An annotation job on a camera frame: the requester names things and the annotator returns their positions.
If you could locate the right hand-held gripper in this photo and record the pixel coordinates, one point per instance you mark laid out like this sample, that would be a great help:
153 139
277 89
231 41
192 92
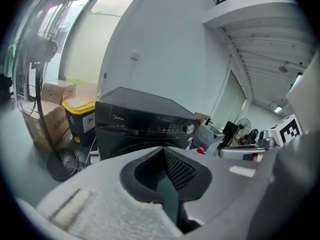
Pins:
285 130

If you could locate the small black background fan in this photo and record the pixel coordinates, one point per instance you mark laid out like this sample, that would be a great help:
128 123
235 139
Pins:
244 126

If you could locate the small cardboard box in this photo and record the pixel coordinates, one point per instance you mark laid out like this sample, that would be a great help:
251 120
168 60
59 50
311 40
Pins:
58 91

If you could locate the black washing machine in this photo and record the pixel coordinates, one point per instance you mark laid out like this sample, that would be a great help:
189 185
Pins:
140 119

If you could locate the black monitor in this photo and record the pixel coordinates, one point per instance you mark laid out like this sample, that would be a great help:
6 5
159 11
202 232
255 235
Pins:
231 132

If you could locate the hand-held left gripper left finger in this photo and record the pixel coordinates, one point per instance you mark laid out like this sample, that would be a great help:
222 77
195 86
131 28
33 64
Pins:
105 199

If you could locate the ceiling light panel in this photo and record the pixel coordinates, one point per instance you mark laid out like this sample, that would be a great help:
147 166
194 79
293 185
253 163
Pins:
278 109

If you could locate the clear plastic storage box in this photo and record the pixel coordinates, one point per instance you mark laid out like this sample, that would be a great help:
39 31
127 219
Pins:
208 140

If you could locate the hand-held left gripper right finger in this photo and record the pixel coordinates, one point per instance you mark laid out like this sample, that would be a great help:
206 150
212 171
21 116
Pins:
220 184

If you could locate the black standing fan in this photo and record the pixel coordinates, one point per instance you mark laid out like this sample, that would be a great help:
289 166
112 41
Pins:
37 66

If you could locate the large cardboard box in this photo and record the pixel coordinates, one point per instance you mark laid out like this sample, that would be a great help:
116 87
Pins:
51 126

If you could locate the round ceiling detector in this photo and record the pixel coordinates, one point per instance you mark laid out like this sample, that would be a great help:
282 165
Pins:
283 68

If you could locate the black bin with yellow lid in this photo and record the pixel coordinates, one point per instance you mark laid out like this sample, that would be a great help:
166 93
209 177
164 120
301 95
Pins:
81 120

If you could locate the white power strip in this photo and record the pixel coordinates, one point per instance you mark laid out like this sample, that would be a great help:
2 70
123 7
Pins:
95 156

